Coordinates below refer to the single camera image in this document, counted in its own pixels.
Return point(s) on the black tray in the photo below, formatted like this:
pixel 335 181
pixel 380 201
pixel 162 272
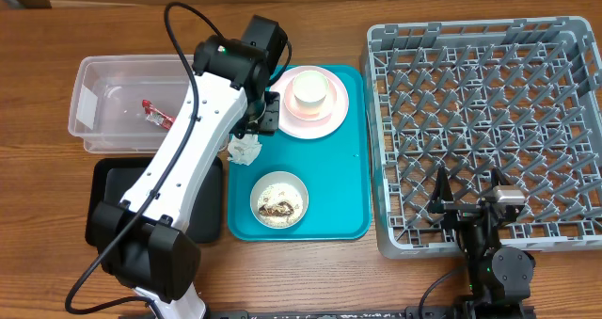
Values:
pixel 112 177

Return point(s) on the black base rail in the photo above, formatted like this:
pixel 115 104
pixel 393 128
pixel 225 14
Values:
pixel 412 312

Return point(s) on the cream cup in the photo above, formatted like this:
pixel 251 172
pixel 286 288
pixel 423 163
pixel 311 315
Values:
pixel 310 89

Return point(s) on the teal serving tray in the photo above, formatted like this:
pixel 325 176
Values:
pixel 335 169

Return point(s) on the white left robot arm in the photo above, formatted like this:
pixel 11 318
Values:
pixel 142 240

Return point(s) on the grey dishwasher rack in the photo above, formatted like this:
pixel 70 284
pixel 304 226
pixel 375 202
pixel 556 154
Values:
pixel 520 95

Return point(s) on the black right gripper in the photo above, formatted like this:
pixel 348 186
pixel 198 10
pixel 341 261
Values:
pixel 458 211

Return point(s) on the white napkin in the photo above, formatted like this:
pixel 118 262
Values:
pixel 243 151

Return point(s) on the red snack wrapper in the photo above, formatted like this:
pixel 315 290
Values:
pixel 156 116

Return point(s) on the rice and food scraps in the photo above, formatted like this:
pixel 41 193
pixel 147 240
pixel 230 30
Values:
pixel 280 205

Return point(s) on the large pink plate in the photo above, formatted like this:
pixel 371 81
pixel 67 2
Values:
pixel 303 129

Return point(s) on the clear plastic waste bin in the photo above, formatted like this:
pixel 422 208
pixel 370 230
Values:
pixel 106 109

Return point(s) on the grey bowl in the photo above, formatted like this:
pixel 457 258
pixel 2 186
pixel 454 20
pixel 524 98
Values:
pixel 278 177

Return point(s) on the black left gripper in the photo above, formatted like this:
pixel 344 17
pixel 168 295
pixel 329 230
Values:
pixel 271 116

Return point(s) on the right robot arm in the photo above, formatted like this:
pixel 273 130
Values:
pixel 499 276

